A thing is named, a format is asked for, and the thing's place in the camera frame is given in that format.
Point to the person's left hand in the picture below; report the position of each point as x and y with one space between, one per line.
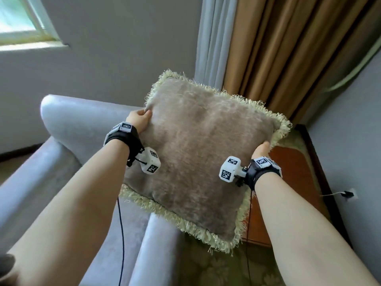
137 120

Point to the person's right hand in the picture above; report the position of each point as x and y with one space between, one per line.
260 152

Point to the person's right thumb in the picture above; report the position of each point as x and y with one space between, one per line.
265 146

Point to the person's left thumb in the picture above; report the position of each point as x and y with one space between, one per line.
147 114

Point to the beige fringed cushion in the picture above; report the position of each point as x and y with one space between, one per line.
202 151

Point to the person's left forearm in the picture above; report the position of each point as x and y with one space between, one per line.
68 211

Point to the person's right forearm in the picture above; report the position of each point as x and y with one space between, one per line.
300 229

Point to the white marker cube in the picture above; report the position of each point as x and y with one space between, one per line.
229 169
151 161

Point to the wooden side table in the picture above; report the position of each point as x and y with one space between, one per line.
294 181

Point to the grey armchair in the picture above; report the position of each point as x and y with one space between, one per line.
74 131

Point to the brown curtain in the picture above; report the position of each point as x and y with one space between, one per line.
291 50

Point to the white sheer curtain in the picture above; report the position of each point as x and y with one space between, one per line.
212 38

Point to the wall socket with black plug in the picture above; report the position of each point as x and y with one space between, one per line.
348 194

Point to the window with white frame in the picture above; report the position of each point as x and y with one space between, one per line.
20 17

